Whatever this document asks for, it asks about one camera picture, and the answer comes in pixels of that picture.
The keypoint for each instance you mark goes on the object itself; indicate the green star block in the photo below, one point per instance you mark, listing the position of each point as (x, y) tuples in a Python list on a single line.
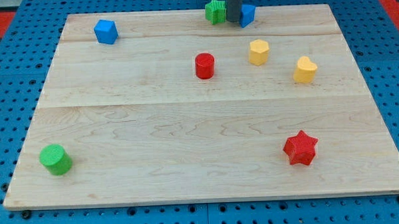
[(215, 11)]

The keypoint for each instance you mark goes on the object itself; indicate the red star block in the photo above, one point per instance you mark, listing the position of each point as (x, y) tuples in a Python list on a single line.
[(300, 149)]

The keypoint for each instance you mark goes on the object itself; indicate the red cylinder block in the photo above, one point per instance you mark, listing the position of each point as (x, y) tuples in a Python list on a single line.
[(205, 65)]

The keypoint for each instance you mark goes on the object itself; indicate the light wooden board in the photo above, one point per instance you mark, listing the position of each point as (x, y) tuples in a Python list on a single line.
[(142, 129)]

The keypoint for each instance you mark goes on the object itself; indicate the yellow hexagon block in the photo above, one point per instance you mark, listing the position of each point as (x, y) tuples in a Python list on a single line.
[(258, 52)]

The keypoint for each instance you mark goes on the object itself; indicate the blue block behind rod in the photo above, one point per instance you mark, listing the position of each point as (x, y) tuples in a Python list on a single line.
[(247, 15)]

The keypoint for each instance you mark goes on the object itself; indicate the yellow heart block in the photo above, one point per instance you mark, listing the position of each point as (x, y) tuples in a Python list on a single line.
[(305, 70)]

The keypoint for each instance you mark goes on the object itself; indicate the gray cylindrical pusher rod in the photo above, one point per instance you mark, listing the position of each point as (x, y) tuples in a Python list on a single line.
[(233, 10)]

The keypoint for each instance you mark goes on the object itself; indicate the blue cube block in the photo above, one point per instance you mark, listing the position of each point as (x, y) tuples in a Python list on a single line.
[(106, 32)]

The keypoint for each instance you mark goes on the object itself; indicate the green cylinder block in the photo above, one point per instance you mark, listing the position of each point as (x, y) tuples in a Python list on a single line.
[(55, 159)]

